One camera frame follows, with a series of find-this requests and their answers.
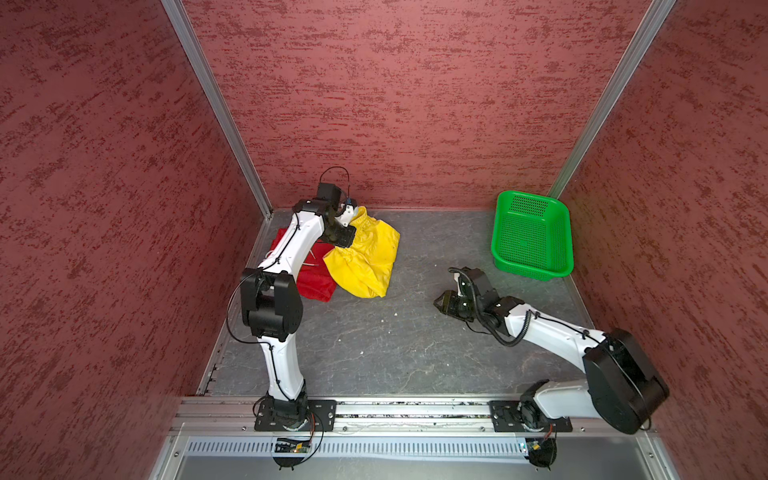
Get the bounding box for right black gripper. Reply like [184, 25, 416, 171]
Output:
[432, 290, 483, 322]

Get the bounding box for yellow shorts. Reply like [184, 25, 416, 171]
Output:
[323, 207, 401, 299]

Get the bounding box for red shorts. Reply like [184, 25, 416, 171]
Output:
[262, 225, 336, 302]

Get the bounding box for green plastic basket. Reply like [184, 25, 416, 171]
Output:
[491, 191, 574, 281]

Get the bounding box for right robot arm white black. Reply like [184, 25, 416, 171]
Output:
[434, 267, 670, 434]

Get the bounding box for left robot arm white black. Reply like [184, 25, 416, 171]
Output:
[239, 182, 357, 430]

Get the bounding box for right small circuit board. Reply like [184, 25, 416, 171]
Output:
[526, 438, 558, 469]

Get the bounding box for small circuit board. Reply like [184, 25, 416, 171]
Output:
[274, 437, 313, 455]
[526, 438, 558, 469]

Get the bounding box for left small circuit board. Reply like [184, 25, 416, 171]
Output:
[274, 437, 313, 455]

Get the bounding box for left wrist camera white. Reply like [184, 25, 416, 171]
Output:
[336, 199, 359, 227]

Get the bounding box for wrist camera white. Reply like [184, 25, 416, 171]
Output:
[336, 199, 359, 227]
[454, 272, 471, 297]

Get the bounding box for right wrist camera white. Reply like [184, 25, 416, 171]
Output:
[454, 272, 471, 297]

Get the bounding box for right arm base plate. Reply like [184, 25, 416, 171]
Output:
[488, 400, 573, 434]

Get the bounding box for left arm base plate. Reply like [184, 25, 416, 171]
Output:
[253, 398, 337, 433]

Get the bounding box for slotted cable duct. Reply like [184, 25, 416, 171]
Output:
[185, 436, 527, 462]

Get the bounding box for aluminium mounting rail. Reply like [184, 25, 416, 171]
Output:
[170, 395, 623, 437]

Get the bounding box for left aluminium corner post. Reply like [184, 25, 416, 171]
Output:
[160, 0, 274, 218]

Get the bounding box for aluminium corner post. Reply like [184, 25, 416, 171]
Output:
[160, 0, 274, 218]
[548, 0, 676, 199]

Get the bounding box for right aluminium corner post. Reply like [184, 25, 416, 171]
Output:
[548, 0, 676, 199]

